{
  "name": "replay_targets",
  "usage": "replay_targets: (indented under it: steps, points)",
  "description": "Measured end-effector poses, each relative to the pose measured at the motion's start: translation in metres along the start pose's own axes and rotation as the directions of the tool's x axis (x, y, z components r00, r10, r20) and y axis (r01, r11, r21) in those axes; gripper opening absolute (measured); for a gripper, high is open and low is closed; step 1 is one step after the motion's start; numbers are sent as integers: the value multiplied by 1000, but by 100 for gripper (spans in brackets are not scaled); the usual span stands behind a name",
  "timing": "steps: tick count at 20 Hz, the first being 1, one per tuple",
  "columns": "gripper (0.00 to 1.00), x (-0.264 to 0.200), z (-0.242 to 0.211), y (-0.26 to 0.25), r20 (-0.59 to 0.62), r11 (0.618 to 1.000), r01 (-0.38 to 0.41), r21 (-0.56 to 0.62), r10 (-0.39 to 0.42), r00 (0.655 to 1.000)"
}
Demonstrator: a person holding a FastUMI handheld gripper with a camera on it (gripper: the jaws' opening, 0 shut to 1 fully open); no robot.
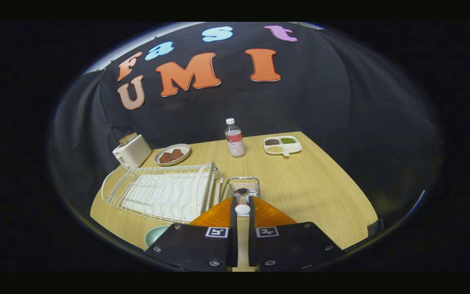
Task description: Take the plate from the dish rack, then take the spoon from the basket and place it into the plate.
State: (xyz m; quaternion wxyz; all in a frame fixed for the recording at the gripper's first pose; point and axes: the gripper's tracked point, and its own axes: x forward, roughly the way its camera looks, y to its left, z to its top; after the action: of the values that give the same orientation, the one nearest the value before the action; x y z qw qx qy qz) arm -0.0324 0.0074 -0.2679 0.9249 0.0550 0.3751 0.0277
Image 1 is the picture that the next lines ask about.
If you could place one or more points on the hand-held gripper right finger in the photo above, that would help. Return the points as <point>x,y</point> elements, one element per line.
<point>252,237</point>

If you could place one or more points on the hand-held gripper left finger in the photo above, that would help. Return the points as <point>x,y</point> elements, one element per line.
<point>234,237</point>

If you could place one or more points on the green plate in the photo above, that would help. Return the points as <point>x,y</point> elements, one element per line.
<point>155,236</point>

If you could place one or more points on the white divided dish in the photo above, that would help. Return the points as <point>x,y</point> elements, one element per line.
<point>294,148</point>

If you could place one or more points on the beige plate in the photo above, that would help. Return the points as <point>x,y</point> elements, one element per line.
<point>184,149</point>

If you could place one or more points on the yellow beans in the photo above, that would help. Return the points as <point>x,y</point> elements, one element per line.
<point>274,149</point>

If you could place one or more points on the clear plastic bottle red label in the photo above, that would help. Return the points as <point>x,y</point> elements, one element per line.
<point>235,141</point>

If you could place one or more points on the red beans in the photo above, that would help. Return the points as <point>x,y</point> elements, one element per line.
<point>271,142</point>

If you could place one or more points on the brown cookie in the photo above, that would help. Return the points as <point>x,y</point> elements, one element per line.
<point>177,154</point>
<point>165,158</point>

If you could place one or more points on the green beans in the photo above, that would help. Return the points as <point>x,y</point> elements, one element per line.
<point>287,140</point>

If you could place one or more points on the white toaster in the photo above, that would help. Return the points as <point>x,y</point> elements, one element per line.
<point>134,153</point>

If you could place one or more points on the toast slice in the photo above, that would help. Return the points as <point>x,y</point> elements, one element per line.
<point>127,138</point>

